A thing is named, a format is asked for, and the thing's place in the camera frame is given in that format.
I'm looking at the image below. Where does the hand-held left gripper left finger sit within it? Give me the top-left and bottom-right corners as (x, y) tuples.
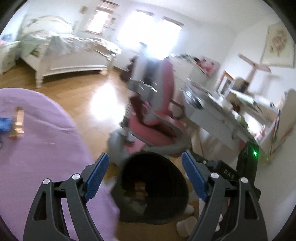
(23, 152), (110, 241)

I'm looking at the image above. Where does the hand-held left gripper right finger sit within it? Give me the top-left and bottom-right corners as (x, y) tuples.
(181, 151), (269, 241)

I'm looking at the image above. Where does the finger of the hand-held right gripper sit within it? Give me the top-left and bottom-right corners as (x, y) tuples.
(191, 152), (220, 174)

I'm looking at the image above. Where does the black trash bin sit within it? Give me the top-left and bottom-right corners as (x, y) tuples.
(111, 152), (189, 225)

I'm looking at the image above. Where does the red snack box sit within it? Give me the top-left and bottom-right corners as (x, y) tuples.
(134, 182), (146, 197)

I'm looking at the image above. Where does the person's right hand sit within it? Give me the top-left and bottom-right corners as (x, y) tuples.
(216, 199), (232, 232)

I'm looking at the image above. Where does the white desk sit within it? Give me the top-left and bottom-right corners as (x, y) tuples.
(183, 79), (296, 163)

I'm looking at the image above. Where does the pink desk chair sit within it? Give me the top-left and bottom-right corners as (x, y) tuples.
(109, 42), (192, 158)

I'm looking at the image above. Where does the small tan wooden item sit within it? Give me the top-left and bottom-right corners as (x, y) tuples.
(9, 107), (25, 139)

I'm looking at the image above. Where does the pink and white desk lamp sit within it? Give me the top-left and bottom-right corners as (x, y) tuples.
(238, 54), (279, 88)

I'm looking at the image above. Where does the white dresser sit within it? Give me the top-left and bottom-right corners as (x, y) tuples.
(170, 53), (208, 81)

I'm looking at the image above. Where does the small blue packet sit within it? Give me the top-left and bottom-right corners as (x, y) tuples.
(0, 118), (12, 137)

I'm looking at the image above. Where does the pile of dark clothes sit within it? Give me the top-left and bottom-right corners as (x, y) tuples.
(119, 58), (139, 81)

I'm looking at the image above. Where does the bright window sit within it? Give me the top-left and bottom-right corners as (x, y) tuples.
(153, 16), (184, 58)
(117, 9), (155, 44)

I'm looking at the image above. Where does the floral duvet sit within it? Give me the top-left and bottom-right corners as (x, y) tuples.
(23, 30), (122, 56)

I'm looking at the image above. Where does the white nightstand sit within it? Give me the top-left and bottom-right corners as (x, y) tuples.
(0, 40), (21, 75)

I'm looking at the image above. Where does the window with red blind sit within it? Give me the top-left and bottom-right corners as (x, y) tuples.
(86, 0), (119, 35)

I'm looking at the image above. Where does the small wooden picture frame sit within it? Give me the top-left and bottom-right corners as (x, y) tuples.
(218, 71), (235, 93)

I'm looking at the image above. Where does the white bed frame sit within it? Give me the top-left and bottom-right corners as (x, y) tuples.
(20, 15), (122, 88)

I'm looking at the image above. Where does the framed floral wall picture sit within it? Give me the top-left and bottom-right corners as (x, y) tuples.
(261, 22), (296, 68)

